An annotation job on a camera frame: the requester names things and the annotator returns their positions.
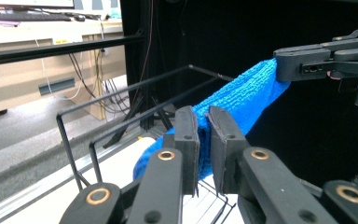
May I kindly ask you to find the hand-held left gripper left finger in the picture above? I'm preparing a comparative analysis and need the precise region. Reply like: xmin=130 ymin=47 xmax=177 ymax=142
xmin=162 ymin=105 xmax=201 ymax=198

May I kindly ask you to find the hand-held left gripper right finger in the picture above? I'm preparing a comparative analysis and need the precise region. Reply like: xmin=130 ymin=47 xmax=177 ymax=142
xmin=206 ymin=105 xmax=252 ymax=195

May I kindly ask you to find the blue towel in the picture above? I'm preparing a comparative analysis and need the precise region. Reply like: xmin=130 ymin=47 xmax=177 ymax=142
xmin=132 ymin=57 xmax=292 ymax=182

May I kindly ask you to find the black wire rack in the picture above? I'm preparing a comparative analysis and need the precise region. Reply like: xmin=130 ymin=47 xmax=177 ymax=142
xmin=55 ymin=63 xmax=238 ymax=224

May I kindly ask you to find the beige desk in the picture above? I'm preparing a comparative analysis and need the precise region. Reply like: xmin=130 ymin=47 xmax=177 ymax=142
xmin=0 ymin=18 xmax=129 ymax=120

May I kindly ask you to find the black keyboard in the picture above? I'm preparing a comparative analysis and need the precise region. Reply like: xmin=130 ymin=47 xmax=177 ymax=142
xmin=0 ymin=11 xmax=73 ymax=23

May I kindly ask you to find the computer monitor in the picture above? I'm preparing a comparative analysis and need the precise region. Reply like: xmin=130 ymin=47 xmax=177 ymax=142
xmin=0 ymin=0 xmax=76 ymax=10

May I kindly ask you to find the bundle of black cables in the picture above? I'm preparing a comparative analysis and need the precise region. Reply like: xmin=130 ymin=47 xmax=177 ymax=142
xmin=68 ymin=49 xmax=132 ymax=117

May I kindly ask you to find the thin reddish cable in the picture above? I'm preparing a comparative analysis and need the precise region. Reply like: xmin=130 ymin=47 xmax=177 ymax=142
xmin=135 ymin=0 xmax=155 ymax=96

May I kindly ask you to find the grey cable tray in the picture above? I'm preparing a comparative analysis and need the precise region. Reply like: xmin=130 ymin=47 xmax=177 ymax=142
xmin=37 ymin=77 xmax=76 ymax=96

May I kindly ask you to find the white cable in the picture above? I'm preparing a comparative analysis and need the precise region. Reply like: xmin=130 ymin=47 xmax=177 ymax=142
xmin=34 ymin=38 xmax=86 ymax=102

